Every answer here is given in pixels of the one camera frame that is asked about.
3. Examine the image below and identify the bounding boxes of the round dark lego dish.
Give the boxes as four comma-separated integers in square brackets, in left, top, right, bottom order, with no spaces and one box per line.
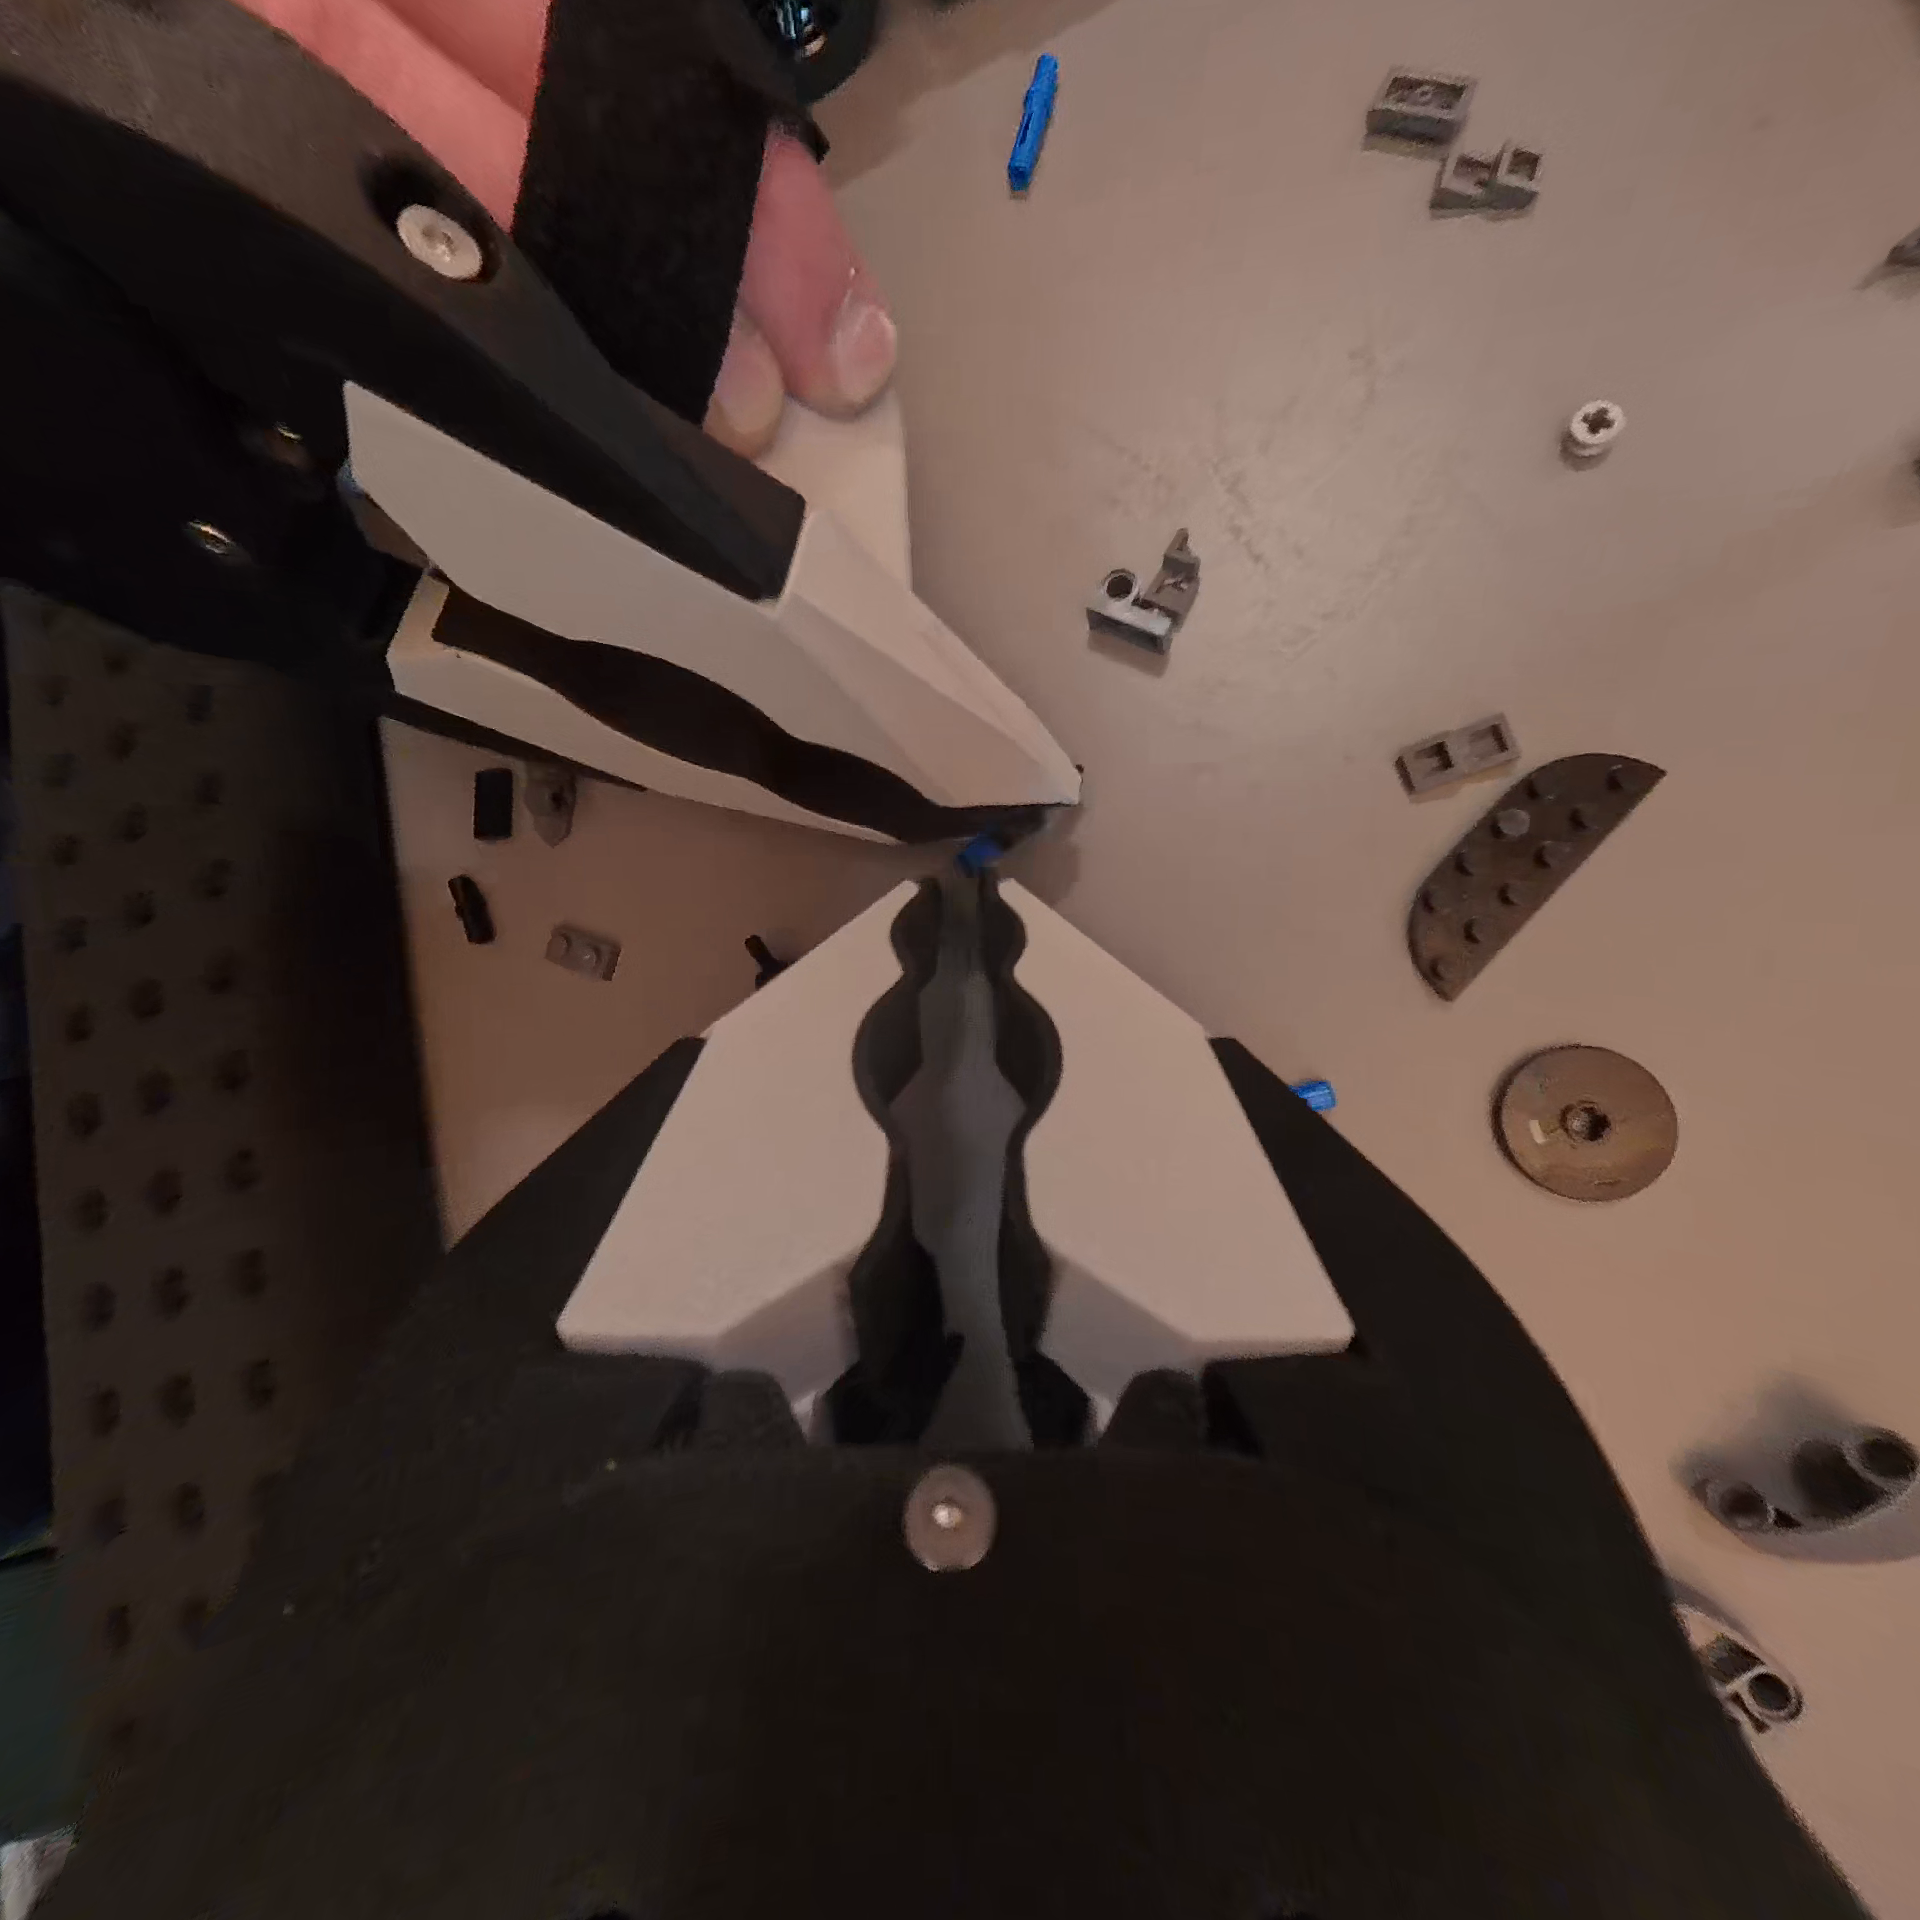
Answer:
[1493,1044,1679,1204]

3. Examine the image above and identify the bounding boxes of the grey lego bracket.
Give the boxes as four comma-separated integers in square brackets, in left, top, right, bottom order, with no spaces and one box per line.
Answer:
[1365,66,1478,154]
[1429,141,1546,219]

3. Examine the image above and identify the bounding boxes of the person's left hand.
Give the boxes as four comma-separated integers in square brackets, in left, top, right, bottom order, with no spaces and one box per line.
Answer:
[244,0,904,449]

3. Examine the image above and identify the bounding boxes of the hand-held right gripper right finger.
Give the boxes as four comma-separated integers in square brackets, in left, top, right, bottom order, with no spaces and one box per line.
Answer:
[983,874,1355,1450]

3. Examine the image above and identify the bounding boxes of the grey two-hole lego plate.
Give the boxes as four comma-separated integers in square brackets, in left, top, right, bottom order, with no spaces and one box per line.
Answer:
[1395,715,1520,798]

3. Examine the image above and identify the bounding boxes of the dark half-round lego plate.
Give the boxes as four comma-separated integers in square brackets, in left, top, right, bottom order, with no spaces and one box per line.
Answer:
[1408,753,1666,1002]

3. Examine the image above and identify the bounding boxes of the grey lego piece with hole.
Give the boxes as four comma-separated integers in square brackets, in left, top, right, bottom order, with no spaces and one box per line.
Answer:
[1083,527,1203,657]

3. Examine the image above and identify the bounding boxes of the black dotted chair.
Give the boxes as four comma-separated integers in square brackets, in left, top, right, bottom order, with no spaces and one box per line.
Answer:
[0,575,452,1853]

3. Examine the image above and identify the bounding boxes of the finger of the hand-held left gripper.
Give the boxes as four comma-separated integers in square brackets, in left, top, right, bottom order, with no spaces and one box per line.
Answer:
[346,380,1086,806]
[391,574,1056,852]

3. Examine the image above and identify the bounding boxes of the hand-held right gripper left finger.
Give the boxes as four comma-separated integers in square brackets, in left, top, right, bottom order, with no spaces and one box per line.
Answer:
[558,883,963,1450]

